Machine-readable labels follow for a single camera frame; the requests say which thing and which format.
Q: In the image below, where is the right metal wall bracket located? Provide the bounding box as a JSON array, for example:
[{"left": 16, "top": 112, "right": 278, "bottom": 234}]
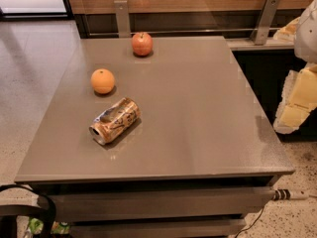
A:
[{"left": 251, "top": 0, "right": 280, "bottom": 46}]

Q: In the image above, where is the red apple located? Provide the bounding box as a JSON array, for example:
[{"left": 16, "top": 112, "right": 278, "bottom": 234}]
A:
[{"left": 132, "top": 32, "right": 153, "bottom": 57}]

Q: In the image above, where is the black chair frame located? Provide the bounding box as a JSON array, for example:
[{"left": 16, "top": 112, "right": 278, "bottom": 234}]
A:
[{"left": 0, "top": 184, "right": 56, "bottom": 238}]

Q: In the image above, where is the orange fruit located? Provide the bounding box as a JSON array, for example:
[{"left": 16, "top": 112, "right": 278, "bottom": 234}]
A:
[{"left": 90, "top": 68, "right": 115, "bottom": 94}]

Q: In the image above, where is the metal wall bracket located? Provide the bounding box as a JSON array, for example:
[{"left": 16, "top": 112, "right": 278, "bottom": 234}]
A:
[
  {"left": 251, "top": 0, "right": 280, "bottom": 46},
  {"left": 114, "top": 0, "right": 131, "bottom": 38}
]

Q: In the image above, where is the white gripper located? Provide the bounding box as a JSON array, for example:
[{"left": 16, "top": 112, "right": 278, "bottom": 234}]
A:
[{"left": 273, "top": 0, "right": 317, "bottom": 134}]

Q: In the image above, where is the horizontal metal rail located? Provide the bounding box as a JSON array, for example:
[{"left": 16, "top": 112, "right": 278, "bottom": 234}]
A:
[{"left": 87, "top": 28, "right": 279, "bottom": 38}]

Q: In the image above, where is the grey table drawer unit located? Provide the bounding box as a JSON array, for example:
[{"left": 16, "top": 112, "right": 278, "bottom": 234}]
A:
[{"left": 37, "top": 178, "right": 274, "bottom": 238}]

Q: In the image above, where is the striped cable plug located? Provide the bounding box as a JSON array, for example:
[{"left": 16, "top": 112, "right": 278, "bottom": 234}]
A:
[{"left": 272, "top": 189, "right": 309, "bottom": 201}]

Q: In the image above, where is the crushed orange soda can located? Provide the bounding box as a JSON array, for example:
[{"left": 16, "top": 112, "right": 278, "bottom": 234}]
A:
[{"left": 89, "top": 97, "right": 141, "bottom": 146}]

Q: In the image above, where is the left metal wall bracket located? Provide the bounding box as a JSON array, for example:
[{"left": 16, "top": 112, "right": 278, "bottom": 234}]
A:
[{"left": 114, "top": 0, "right": 131, "bottom": 38}]

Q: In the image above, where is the green snack bag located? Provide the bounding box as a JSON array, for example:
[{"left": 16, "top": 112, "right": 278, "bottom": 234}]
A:
[{"left": 23, "top": 216, "right": 71, "bottom": 238}]

